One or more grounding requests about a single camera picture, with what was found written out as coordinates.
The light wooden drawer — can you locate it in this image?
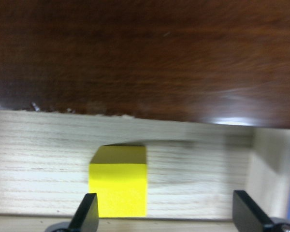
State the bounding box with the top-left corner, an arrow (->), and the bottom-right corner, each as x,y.
0,111 -> 290,232

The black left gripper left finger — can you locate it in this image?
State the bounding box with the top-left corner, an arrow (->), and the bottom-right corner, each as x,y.
68,193 -> 99,232

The dark wooden drawer cabinet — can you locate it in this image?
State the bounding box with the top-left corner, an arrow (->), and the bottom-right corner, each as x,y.
0,0 -> 290,129

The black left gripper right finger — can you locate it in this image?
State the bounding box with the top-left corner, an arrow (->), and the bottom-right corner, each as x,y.
232,190 -> 280,232

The yellow cube block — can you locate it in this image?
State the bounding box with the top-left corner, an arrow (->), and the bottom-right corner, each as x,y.
88,145 -> 148,218

